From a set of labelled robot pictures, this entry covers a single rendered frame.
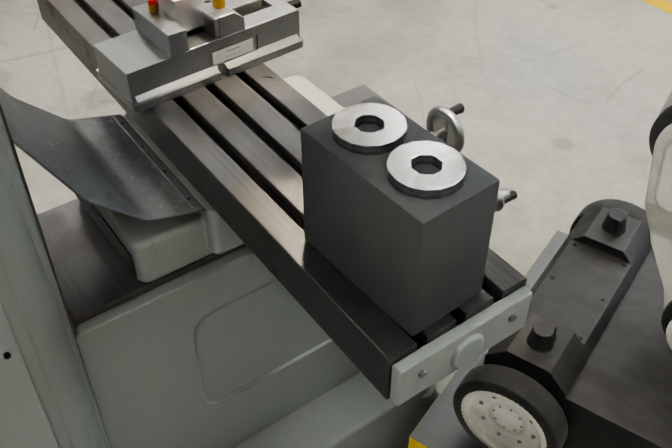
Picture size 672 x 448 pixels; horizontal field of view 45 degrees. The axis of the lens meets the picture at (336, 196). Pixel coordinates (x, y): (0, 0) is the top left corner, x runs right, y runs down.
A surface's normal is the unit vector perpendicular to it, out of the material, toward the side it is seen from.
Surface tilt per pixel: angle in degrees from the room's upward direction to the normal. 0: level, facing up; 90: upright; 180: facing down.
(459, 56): 0
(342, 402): 0
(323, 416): 0
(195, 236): 90
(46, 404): 88
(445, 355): 90
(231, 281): 90
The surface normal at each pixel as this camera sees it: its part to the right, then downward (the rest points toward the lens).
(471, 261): 0.62, 0.52
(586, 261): 0.00, -0.76
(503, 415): -0.57, 0.54
